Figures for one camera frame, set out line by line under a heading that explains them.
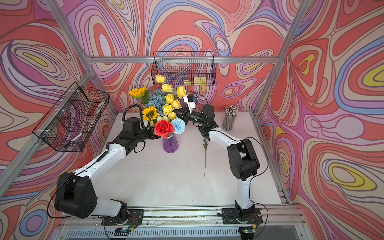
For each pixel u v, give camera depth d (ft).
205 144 3.24
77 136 2.41
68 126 2.57
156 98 2.44
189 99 2.27
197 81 2.70
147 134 2.41
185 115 2.44
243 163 1.67
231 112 3.14
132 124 2.07
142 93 2.35
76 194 1.35
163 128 2.08
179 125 2.25
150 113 2.41
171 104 2.37
